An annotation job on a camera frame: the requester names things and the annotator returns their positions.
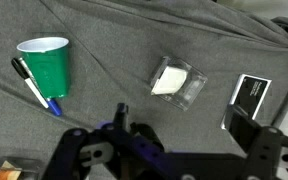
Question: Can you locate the green plastic cup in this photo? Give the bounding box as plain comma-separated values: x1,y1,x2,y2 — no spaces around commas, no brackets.
16,36,72,99

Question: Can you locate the white foam pad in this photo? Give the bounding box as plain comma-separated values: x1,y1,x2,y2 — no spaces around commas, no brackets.
151,65,188,96

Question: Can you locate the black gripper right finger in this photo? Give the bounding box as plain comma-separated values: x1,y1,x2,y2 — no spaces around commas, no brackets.
228,105,288,180

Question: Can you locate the clear plastic box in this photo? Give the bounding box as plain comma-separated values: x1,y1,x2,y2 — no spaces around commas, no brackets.
149,55,208,112

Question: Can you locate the clear plastic tray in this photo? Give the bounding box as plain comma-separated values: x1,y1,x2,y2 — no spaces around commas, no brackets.
0,154,46,180

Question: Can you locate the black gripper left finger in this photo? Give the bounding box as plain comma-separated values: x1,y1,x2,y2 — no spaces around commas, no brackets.
42,102,131,180

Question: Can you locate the white marker with black cap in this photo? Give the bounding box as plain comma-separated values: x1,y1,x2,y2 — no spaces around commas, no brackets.
11,57,63,117

